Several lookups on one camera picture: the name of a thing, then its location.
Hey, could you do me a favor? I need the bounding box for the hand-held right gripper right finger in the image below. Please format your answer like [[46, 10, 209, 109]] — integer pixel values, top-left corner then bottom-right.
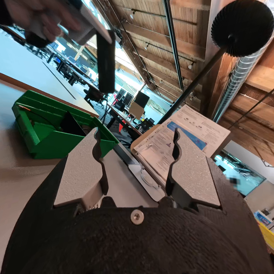
[[165, 128, 221, 210]]

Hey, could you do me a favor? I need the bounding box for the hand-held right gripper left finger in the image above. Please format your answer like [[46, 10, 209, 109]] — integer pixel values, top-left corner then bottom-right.
[[53, 127, 109, 207]]

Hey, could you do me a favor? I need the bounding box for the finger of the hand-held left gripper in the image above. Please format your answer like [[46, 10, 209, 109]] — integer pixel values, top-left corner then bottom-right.
[[64, 22, 98, 46], [80, 4, 114, 45]]

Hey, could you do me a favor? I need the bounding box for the green plastic bin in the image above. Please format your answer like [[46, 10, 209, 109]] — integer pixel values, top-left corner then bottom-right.
[[12, 89, 119, 160]]

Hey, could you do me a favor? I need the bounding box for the black usb hub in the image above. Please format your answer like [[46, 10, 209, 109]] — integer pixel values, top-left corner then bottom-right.
[[96, 30, 116, 125]]

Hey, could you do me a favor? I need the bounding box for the black usb cable orange plug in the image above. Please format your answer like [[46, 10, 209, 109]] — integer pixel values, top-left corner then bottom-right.
[[18, 104, 57, 129]]

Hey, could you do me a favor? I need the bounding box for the person's left hand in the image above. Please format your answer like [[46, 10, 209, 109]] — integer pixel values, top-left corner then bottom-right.
[[4, 0, 82, 42]]

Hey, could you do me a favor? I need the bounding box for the laminated instruction sheet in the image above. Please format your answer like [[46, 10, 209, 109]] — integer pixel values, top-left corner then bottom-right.
[[134, 121, 207, 182]]

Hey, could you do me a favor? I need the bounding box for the black bin divider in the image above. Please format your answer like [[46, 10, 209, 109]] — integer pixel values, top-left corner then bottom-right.
[[60, 111, 86, 137]]

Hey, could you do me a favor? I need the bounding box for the black flat table panel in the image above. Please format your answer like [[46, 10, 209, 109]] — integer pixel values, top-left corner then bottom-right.
[[113, 143, 140, 166]]

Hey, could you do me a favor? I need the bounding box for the cardboard piece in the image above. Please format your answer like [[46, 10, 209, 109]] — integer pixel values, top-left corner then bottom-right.
[[128, 102, 145, 120]]

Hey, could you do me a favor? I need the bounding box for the blue white box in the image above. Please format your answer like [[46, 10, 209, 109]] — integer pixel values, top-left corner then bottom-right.
[[254, 211, 274, 225]]

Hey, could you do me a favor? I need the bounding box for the black pole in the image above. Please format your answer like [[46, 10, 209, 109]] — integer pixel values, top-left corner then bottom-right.
[[157, 48, 227, 124]]

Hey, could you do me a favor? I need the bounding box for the large black screen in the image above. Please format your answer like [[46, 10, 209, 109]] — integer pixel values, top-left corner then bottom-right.
[[134, 91, 150, 108]]

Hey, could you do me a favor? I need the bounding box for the yellow plastic bin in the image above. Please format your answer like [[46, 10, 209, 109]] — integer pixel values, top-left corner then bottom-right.
[[258, 220, 274, 250]]

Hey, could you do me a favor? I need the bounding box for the black pleated round shade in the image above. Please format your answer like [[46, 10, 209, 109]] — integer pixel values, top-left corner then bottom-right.
[[211, 0, 274, 57]]

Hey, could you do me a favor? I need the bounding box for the black ceiling track rail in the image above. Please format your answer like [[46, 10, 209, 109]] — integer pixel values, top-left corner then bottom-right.
[[164, 0, 185, 90]]

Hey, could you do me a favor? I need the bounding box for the silver ventilation duct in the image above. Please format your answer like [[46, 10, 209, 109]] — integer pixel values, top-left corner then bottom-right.
[[212, 43, 267, 123]]

